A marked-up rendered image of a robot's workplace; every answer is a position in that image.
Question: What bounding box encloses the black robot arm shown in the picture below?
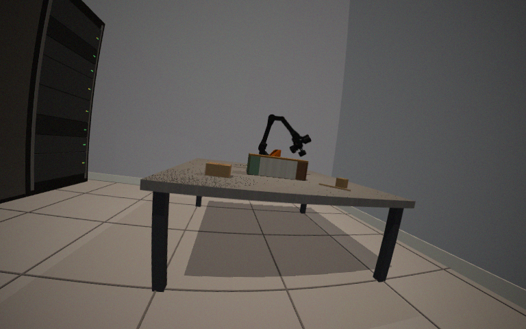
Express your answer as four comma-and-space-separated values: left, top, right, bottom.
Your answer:
258, 114, 311, 156

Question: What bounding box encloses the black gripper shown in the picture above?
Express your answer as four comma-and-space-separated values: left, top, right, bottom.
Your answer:
292, 138, 306, 157

